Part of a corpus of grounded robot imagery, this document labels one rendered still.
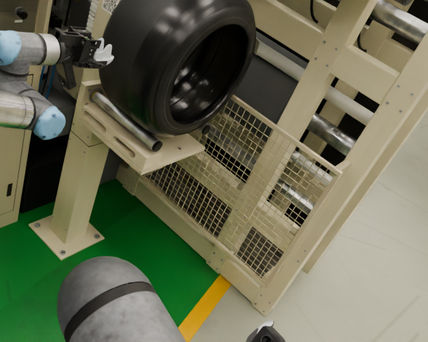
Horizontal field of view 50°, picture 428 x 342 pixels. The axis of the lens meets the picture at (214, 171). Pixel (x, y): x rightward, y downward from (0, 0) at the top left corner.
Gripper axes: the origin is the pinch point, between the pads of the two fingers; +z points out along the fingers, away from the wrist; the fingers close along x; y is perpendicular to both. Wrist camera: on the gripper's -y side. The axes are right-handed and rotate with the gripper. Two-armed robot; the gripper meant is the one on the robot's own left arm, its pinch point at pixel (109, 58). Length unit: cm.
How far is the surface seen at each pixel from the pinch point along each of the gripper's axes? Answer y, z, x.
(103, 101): -26.9, 23.9, 16.9
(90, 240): -114, 54, 19
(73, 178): -77, 37, 29
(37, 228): -117, 37, 39
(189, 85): -15, 57, 7
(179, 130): -20.7, 32.3, -12.2
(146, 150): -31.3, 24.7, -8.3
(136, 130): -27.0, 23.6, -1.6
